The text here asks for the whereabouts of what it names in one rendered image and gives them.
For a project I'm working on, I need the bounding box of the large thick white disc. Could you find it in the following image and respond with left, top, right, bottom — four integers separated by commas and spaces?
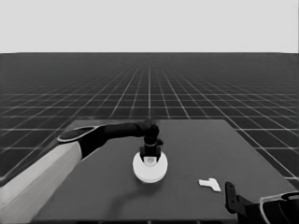
132, 149, 169, 184

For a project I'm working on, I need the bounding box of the small white T-shaped piece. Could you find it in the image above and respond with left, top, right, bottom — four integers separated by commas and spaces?
198, 177, 222, 193

